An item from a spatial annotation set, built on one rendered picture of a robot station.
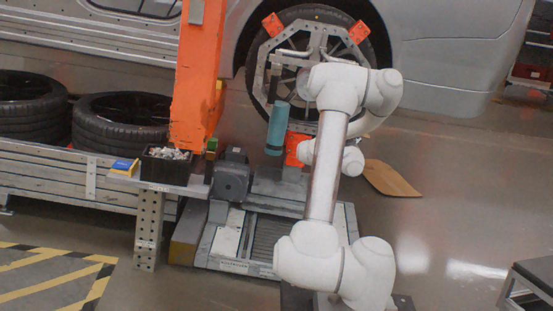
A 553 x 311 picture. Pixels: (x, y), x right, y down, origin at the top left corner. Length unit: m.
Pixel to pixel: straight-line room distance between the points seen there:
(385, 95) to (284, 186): 1.30
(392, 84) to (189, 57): 0.92
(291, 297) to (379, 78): 0.83
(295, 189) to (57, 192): 1.20
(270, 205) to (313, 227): 1.24
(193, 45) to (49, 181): 1.00
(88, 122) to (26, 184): 0.41
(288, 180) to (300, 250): 1.35
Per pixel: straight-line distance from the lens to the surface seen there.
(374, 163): 4.30
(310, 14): 2.85
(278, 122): 2.75
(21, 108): 3.09
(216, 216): 2.94
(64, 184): 2.92
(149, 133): 2.85
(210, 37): 2.44
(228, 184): 2.79
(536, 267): 2.78
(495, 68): 3.13
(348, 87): 1.94
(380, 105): 2.01
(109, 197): 2.87
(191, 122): 2.54
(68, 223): 3.04
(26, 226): 3.03
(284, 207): 3.08
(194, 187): 2.45
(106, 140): 2.89
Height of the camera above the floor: 1.52
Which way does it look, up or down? 22 degrees down
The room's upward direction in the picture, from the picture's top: 10 degrees clockwise
